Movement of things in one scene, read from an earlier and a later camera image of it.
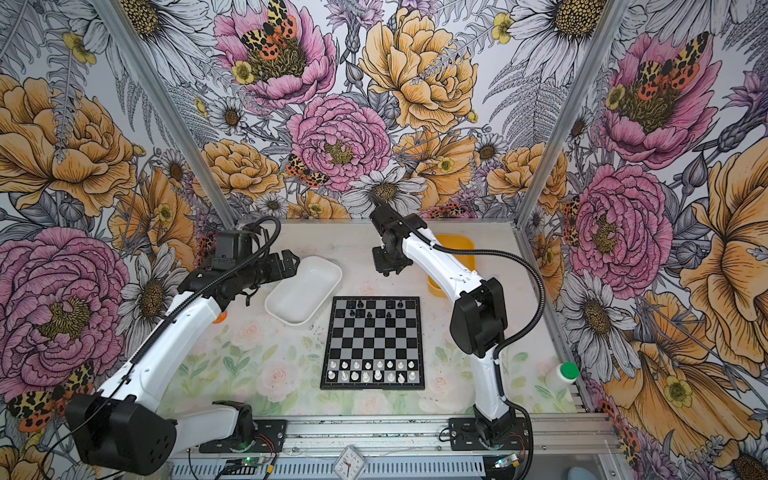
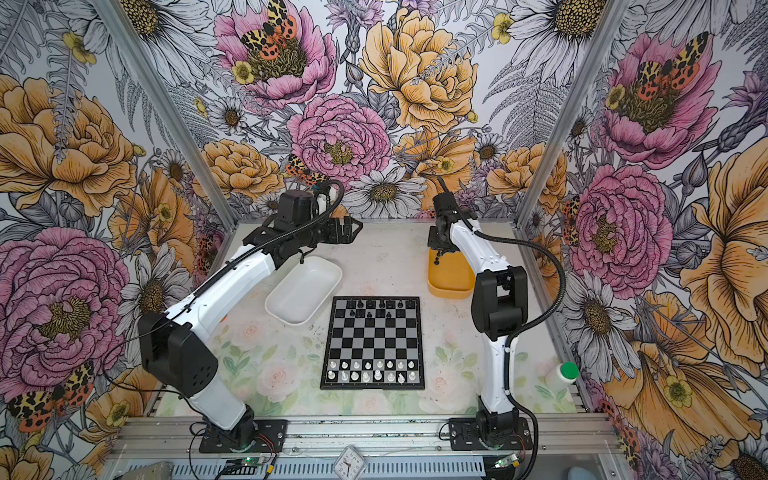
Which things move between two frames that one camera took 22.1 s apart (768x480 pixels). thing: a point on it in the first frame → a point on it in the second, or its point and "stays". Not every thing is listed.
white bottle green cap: x=562 y=377 stays
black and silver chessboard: x=374 y=343 stays
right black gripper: x=384 y=266 → x=431 y=241
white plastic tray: x=298 y=299 stays
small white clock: x=350 y=464 stays
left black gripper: x=277 y=271 → x=349 y=236
